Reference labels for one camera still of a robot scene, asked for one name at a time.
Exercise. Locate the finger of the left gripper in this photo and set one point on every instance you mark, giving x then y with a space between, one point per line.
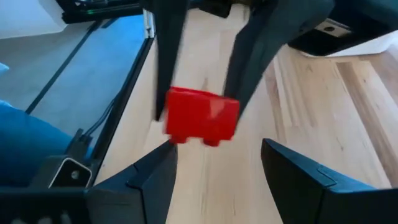
264 46
168 46

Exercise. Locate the red toy brick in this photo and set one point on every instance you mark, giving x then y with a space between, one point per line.
199 115

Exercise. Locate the person's leg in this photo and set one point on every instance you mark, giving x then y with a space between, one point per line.
28 146

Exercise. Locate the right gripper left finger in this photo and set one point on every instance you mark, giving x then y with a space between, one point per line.
140 199

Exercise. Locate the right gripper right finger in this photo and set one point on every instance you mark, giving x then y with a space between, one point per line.
326 205

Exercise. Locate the black aluminium table frame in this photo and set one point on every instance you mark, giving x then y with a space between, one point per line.
126 93

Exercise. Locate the white plastic bin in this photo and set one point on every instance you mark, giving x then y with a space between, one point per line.
373 46

